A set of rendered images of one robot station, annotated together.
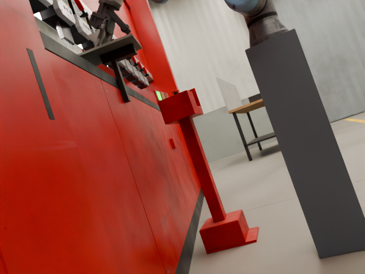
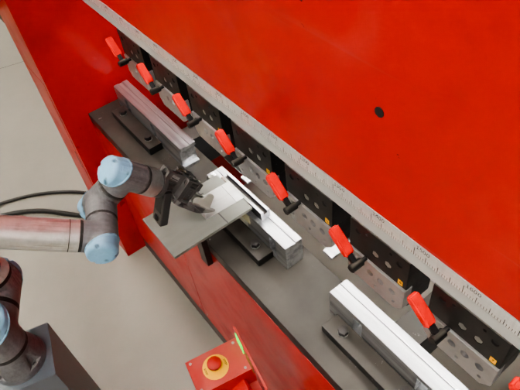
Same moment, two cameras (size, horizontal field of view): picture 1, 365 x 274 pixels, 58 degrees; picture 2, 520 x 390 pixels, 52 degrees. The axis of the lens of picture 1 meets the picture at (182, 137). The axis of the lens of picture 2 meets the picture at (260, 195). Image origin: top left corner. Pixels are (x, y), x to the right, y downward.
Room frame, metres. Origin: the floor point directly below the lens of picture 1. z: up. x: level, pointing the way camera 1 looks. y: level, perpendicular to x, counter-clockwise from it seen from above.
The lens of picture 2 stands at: (2.27, -0.27, 2.13)
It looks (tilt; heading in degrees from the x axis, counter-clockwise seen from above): 47 degrees down; 144
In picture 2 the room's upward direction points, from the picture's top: 9 degrees counter-clockwise
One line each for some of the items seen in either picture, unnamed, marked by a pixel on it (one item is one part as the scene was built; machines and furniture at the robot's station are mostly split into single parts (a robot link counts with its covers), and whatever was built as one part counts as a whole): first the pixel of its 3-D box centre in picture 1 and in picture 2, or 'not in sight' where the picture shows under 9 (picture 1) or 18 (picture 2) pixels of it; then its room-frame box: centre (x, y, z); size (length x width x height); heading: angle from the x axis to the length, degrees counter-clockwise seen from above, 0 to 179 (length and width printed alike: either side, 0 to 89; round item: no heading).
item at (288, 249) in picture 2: not in sight; (252, 214); (1.41, 0.32, 0.92); 0.39 x 0.06 x 0.10; 175
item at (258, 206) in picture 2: not in sight; (244, 195); (1.38, 0.32, 0.99); 0.20 x 0.03 x 0.03; 175
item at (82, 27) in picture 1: (74, 22); (266, 153); (1.53, 0.31, 1.26); 0.15 x 0.09 x 0.17; 175
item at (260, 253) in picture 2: not in sight; (235, 228); (1.39, 0.26, 0.89); 0.30 x 0.05 x 0.03; 175
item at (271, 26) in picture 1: (266, 31); (11, 351); (1.21, -0.42, 0.82); 0.15 x 0.15 x 0.10
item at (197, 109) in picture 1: (179, 102); (227, 384); (1.68, -0.04, 0.75); 0.20 x 0.16 x 0.18; 164
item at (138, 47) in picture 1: (108, 52); (197, 213); (1.34, 0.18, 1.00); 0.26 x 0.18 x 0.01; 85
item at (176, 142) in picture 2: not in sight; (154, 121); (0.81, 0.37, 0.92); 0.50 x 0.06 x 0.10; 175
